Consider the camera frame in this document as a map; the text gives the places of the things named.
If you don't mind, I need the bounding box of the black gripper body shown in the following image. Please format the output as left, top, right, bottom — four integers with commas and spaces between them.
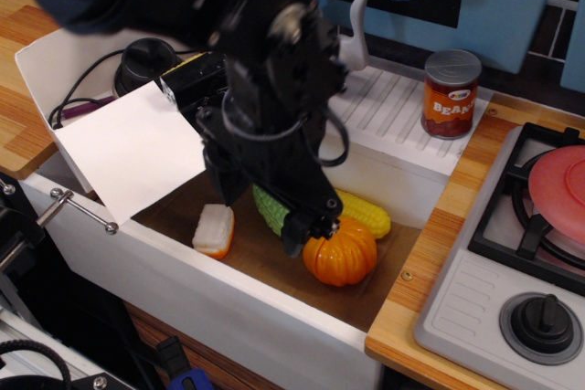
197, 3, 347, 226

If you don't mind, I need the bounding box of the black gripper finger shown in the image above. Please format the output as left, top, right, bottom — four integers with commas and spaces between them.
281, 205, 343, 257

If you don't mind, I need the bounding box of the white face mask box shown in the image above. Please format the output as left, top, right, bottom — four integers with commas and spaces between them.
16, 29, 205, 224

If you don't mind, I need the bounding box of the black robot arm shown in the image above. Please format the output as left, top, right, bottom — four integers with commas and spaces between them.
37, 0, 347, 256

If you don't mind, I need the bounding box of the green toy bitter gourd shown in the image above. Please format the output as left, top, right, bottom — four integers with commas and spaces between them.
252, 185, 290, 237

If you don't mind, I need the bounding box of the orange toy pumpkin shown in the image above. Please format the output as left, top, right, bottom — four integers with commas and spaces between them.
303, 216, 378, 287

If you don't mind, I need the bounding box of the yellow toy corn cob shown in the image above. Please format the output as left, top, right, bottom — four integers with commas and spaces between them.
335, 189, 391, 239

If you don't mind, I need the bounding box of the white orange toy sushi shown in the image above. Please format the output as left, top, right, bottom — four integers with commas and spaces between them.
192, 204, 235, 259

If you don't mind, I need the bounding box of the grey toy faucet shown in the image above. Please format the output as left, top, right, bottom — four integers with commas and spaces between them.
339, 0, 369, 71

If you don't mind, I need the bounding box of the white toy sink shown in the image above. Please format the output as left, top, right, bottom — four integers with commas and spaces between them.
22, 59, 467, 389

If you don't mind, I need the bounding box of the orange beans can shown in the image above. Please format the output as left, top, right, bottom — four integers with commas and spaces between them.
420, 49, 482, 140

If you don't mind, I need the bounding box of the black stove grate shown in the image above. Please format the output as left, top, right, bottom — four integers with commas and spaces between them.
467, 123, 584, 294

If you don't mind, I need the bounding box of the grey toy stove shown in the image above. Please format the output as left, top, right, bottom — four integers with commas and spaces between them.
415, 125, 584, 389

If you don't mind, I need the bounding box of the silver towel bar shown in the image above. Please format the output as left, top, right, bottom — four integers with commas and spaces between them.
36, 188, 119, 236

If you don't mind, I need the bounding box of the pink pot lid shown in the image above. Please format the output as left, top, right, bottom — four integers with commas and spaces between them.
528, 145, 584, 244

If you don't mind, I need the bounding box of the black stove knob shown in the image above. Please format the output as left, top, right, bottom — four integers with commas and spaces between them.
499, 292, 584, 366

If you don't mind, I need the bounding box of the black camera in box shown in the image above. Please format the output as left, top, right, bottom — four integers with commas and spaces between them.
113, 37, 228, 111

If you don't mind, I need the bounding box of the black cable in box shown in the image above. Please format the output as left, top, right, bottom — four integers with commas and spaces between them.
48, 48, 125, 130

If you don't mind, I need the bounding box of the blue black clamp handle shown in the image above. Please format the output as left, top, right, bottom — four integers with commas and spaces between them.
155, 336, 214, 390

